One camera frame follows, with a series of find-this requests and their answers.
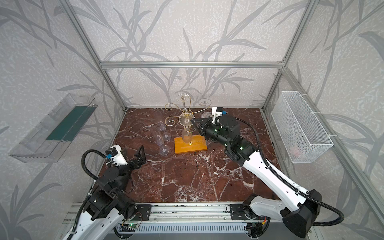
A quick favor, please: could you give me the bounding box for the amber wine glass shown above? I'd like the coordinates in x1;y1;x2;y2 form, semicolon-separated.
179;113;194;145

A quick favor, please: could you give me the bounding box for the clear wine glass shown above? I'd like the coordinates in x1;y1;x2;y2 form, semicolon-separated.
177;93;191;112
198;99;212;109
151;126;170;156
154;110;167;131
201;111;213;118

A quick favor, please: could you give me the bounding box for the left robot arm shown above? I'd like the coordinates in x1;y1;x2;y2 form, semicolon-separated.
64;145;147;240

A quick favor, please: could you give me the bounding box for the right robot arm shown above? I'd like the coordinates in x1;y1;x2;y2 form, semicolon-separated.
191;115;320;238

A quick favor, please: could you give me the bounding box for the yellow wooden rack base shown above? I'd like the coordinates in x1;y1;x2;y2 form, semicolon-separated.
175;135;208;154

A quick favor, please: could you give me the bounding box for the green circuit board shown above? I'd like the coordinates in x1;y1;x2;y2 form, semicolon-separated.
119;223;140;232

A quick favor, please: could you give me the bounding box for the gold wire glass rack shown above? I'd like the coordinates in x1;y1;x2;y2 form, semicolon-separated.
164;93;211;148

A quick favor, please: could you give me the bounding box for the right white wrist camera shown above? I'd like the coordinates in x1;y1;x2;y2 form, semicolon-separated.
212;107;227;124

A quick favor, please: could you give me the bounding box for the aluminium frame crossbar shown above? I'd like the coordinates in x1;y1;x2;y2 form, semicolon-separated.
99;62;283;69

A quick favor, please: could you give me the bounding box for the clear plastic wall bin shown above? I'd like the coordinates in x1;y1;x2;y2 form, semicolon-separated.
9;94;98;163

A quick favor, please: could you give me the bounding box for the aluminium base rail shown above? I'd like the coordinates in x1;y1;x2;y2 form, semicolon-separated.
59;201;319;234

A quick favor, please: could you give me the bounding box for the white wire mesh basket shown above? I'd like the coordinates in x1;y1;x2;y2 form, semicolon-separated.
271;91;334;164

